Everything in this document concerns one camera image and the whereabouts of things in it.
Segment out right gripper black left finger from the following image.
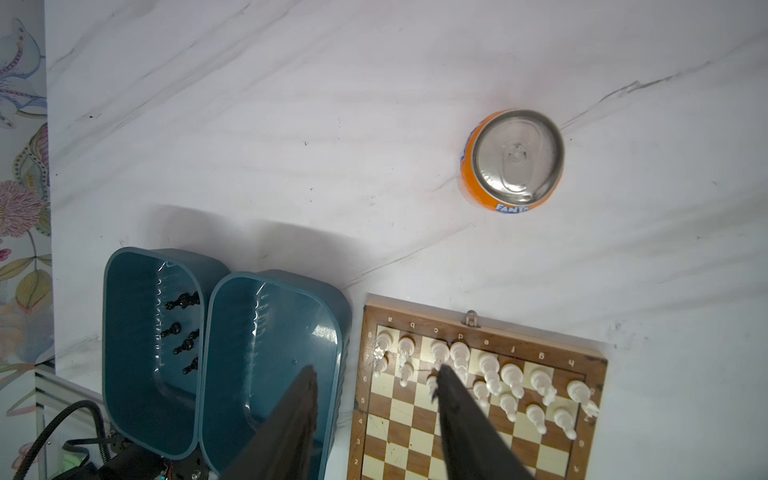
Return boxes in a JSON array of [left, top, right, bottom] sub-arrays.
[[222, 366, 318, 479]]

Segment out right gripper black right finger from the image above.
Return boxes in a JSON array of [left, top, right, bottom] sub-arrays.
[[433, 365, 534, 480]]

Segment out white chess knight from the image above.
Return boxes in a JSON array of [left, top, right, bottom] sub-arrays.
[[398, 336, 415, 361]]

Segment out white chess pawn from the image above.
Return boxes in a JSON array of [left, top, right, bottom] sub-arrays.
[[373, 357, 388, 377], [399, 362, 414, 388], [472, 380, 491, 416]]

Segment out white chess rook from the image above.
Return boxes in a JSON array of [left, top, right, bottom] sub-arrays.
[[374, 331, 393, 359]]

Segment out white chess pawn on board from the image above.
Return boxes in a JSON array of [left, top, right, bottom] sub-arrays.
[[472, 380, 491, 416]]

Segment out white chess king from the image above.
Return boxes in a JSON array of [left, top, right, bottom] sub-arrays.
[[478, 353, 503, 396]]

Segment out wooden chess board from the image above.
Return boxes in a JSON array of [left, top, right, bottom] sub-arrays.
[[347, 298, 608, 479]]

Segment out white chess queen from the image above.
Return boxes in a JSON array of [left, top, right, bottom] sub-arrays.
[[449, 341, 471, 382]]

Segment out white chess bishop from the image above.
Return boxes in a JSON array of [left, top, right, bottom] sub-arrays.
[[430, 340, 450, 369]]

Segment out right teal plastic tray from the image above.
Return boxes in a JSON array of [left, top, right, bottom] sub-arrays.
[[199, 269, 352, 479]]

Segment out teal plastic tray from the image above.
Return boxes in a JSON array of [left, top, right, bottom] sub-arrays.
[[102, 247, 230, 460], [199, 269, 352, 479]]

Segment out left teal plastic tray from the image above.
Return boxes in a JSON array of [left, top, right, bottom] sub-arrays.
[[102, 247, 230, 460]]

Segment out orange soda can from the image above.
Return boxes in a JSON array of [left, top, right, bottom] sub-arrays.
[[459, 109, 565, 215]]

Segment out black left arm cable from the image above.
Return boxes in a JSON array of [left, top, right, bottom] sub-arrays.
[[11, 399, 112, 480]]

